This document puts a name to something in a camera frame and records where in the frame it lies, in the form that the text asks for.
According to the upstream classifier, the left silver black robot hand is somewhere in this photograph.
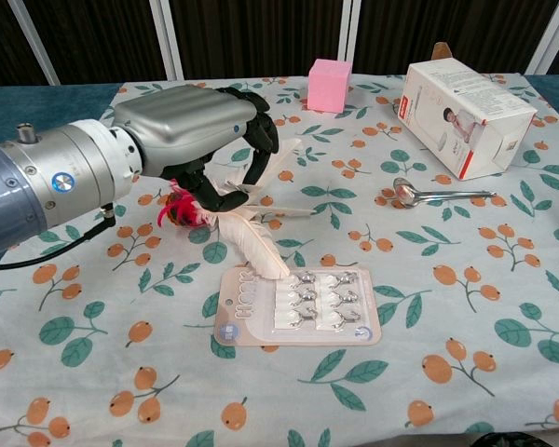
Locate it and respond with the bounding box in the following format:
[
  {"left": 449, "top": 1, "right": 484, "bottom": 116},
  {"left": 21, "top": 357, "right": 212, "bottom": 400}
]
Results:
[{"left": 111, "top": 85, "right": 280, "bottom": 213}]

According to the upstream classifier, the white and red feather toy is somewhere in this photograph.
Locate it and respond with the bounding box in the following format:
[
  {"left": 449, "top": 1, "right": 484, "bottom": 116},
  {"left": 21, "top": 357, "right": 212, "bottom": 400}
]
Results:
[{"left": 157, "top": 137, "right": 318, "bottom": 281}]

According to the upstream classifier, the pink foam cube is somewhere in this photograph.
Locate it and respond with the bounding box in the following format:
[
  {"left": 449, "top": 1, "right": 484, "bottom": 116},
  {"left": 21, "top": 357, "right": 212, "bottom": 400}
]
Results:
[{"left": 306, "top": 59, "right": 354, "bottom": 113}]

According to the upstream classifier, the hook blister pack card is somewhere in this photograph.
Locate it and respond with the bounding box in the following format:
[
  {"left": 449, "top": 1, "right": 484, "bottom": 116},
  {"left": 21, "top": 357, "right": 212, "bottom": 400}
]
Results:
[{"left": 212, "top": 265, "right": 383, "bottom": 348}]

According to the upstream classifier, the metal spoon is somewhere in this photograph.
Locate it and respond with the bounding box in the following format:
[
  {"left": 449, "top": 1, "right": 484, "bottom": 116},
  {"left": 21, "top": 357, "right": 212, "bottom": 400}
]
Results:
[{"left": 391, "top": 176, "right": 498, "bottom": 209}]

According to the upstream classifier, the white red product box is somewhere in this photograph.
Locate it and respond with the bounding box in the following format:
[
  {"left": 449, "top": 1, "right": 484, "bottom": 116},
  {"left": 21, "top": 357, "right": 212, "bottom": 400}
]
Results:
[{"left": 403, "top": 58, "right": 539, "bottom": 182}]

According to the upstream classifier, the floral leaf print cloth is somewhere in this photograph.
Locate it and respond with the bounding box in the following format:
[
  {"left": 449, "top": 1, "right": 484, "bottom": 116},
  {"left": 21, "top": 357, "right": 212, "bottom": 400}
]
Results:
[{"left": 0, "top": 74, "right": 559, "bottom": 447}]

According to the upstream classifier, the black partition screen white frame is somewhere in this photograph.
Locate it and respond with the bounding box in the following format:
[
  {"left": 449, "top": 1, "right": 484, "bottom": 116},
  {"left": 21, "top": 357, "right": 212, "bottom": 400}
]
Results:
[{"left": 0, "top": 0, "right": 559, "bottom": 88}]

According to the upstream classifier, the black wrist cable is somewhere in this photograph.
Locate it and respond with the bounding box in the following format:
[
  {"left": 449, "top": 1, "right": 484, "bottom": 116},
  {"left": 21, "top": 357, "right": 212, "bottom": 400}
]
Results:
[{"left": 0, "top": 207, "right": 117, "bottom": 272}]

